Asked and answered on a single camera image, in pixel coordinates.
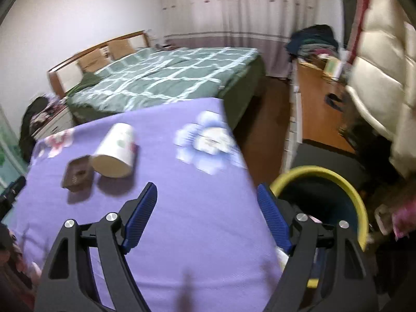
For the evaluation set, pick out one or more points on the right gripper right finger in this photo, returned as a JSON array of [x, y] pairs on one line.
[[326, 268]]

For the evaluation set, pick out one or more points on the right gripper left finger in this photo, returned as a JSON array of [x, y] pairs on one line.
[[87, 270]]

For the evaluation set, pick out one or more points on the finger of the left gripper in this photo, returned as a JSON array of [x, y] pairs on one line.
[[8, 196]]

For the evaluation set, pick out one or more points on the floral paper cup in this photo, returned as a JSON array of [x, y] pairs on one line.
[[114, 158]]

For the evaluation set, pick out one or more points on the yellow rimmed trash bin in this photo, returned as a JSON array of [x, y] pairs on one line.
[[285, 179]]

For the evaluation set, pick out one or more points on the magenta floral scarf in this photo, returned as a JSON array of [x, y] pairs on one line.
[[404, 219]]

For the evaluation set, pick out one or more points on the white bedside cabinet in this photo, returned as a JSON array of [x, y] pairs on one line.
[[62, 120]]

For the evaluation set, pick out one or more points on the purple floral table cloth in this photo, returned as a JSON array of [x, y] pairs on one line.
[[206, 246]]

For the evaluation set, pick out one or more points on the wooden top low cabinet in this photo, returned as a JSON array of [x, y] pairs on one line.
[[313, 137]]

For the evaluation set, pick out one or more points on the cream puffer jacket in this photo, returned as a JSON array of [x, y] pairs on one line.
[[382, 84]]

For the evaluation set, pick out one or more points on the green checked bed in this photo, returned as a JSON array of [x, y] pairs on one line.
[[148, 78]]

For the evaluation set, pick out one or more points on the pile of folded clothes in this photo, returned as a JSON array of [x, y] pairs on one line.
[[314, 40]]

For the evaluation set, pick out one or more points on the striped window curtain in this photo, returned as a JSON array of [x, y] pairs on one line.
[[262, 24]]

